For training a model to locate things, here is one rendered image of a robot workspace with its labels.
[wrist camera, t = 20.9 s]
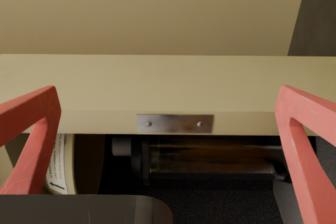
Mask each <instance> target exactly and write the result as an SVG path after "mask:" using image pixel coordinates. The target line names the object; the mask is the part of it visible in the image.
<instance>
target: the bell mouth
mask: <svg viewBox="0 0 336 224"><path fill-rule="evenodd" d="M105 140H106V134H83V133H57V134H56V139H55V143H54V148H53V151H52V155H51V158H50V162H49V166H48V169H47V173H46V176H45V180H44V183H43V188H44V189H45V190H47V191H48V192H50V193H52V194H54V195H97V193H98V190H99V187H100V183H101V178H102V172H103V166H104V157H105Z"/></svg>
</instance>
